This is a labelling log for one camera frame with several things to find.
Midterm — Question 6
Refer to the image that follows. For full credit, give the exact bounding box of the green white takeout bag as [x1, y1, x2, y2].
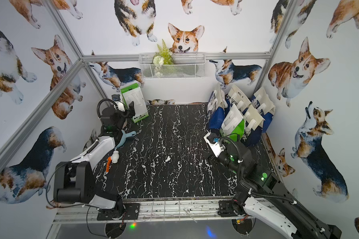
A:
[121, 83, 149, 123]

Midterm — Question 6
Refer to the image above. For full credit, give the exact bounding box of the blue white bag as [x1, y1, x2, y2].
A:
[241, 87, 276, 147]
[206, 84, 228, 130]
[225, 85, 251, 113]

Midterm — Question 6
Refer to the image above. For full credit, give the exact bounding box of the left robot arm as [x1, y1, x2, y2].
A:
[50, 99, 136, 218]

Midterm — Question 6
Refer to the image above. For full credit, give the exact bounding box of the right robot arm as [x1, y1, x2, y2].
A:
[208, 136, 342, 239]

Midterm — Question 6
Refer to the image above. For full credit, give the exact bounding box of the light blue dustpan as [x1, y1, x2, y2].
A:
[115, 130, 137, 149]

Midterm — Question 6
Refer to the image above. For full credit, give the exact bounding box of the small white orange bottle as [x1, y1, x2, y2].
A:
[105, 150, 120, 173]

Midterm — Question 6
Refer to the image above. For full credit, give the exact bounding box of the artificial fern with flower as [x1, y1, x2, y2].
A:
[152, 40, 175, 77]

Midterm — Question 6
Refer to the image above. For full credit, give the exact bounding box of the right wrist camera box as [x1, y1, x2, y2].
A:
[203, 132, 225, 157]

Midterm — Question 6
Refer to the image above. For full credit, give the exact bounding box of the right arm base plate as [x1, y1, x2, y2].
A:
[217, 200, 246, 217]

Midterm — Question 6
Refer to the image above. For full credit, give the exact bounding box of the white wire wall basket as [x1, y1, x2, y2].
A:
[139, 53, 206, 79]

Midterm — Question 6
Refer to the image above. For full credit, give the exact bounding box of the aluminium frame rail front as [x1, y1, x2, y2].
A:
[52, 198, 231, 225]

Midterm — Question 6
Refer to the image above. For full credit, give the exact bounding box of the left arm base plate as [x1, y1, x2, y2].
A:
[97, 203, 141, 221]

